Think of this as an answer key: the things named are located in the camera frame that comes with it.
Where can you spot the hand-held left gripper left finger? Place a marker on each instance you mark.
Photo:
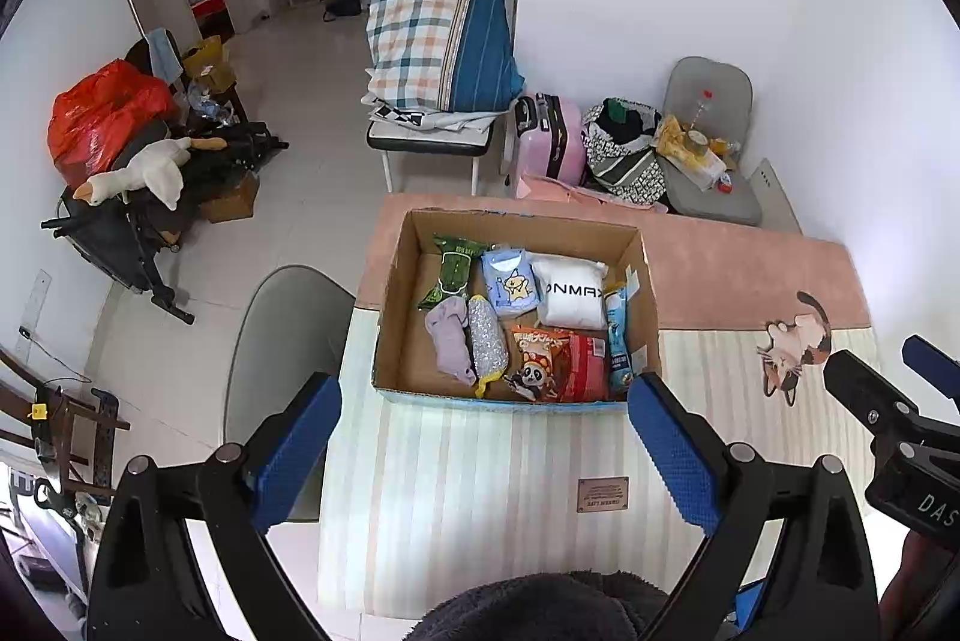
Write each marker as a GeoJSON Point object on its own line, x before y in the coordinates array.
{"type": "Point", "coordinates": [300, 446]}

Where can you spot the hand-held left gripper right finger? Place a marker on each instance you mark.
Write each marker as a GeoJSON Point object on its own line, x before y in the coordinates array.
{"type": "Point", "coordinates": [671, 453]}

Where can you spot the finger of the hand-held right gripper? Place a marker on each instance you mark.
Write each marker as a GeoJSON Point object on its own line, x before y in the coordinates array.
{"type": "Point", "coordinates": [870, 394]}
{"type": "Point", "coordinates": [934, 364]}

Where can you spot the red packet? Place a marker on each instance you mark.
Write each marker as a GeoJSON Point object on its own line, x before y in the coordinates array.
{"type": "Point", "coordinates": [589, 367]}

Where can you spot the blue striped packet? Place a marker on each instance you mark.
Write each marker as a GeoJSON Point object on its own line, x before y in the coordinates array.
{"type": "Point", "coordinates": [619, 341]}

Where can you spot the orange snack packet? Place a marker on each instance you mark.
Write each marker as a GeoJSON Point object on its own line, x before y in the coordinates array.
{"type": "Point", "coordinates": [536, 360]}

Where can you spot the white packet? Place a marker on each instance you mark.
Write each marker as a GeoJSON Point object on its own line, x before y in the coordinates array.
{"type": "Point", "coordinates": [570, 296]}

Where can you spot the light blue cartoon packet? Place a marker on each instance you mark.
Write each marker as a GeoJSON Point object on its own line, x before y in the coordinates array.
{"type": "Point", "coordinates": [510, 285]}

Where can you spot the green packet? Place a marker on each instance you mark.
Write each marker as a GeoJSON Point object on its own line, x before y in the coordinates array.
{"type": "Point", "coordinates": [454, 270]}

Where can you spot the person's right forearm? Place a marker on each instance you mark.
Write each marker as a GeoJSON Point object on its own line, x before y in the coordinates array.
{"type": "Point", "coordinates": [922, 573]}

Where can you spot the grey round back chair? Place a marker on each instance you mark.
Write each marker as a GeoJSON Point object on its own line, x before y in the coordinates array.
{"type": "Point", "coordinates": [285, 326]}

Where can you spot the dark fleece clothing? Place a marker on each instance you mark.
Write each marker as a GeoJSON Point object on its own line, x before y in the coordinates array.
{"type": "Point", "coordinates": [540, 611]}

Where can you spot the grey leaning board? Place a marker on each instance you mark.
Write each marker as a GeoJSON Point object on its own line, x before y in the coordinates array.
{"type": "Point", "coordinates": [772, 199]}

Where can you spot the dark wooden chair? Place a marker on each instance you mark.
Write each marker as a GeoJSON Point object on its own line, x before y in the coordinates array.
{"type": "Point", "coordinates": [75, 416]}

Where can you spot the brown cardboard box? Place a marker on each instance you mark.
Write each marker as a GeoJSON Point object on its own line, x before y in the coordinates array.
{"type": "Point", "coordinates": [232, 202]}

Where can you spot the black folded stroller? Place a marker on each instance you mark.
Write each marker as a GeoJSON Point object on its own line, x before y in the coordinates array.
{"type": "Point", "coordinates": [120, 236]}

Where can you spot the white box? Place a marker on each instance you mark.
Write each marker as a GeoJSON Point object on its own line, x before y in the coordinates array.
{"type": "Point", "coordinates": [705, 165]}

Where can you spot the patterned fabric bag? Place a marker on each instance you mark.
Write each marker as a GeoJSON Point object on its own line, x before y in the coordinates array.
{"type": "Point", "coordinates": [630, 169]}

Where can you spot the pink paper bag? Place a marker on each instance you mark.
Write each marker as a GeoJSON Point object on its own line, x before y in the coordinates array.
{"type": "Point", "coordinates": [547, 187]}

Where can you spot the yellow plastic bag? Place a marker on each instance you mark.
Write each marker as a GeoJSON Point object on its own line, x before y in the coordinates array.
{"type": "Point", "coordinates": [671, 139]}

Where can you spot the white goose plush toy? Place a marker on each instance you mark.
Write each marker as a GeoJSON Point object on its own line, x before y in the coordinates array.
{"type": "Point", "coordinates": [150, 169]}

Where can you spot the clear plastic bottle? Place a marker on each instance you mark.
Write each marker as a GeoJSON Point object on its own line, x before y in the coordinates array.
{"type": "Point", "coordinates": [701, 120]}

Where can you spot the pink suitcase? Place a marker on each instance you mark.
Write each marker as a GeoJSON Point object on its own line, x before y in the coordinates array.
{"type": "Point", "coordinates": [566, 139]}

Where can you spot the grey padded chair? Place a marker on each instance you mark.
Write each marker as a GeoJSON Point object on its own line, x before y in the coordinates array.
{"type": "Point", "coordinates": [705, 79]}

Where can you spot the white folded sheet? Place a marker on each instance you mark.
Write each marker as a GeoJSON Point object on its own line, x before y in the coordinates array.
{"type": "Point", "coordinates": [450, 120]}

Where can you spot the red plastic bag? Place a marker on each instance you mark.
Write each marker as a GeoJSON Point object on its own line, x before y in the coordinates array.
{"type": "Point", "coordinates": [97, 116]}

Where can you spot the light blue cloth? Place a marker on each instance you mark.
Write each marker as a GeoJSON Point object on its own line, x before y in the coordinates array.
{"type": "Point", "coordinates": [163, 53]}

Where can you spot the plaid bedding bundle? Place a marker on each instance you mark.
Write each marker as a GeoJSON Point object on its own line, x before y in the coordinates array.
{"type": "Point", "coordinates": [420, 34]}

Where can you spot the white frame bench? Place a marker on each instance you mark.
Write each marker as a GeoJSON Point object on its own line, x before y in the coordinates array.
{"type": "Point", "coordinates": [427, 142]}

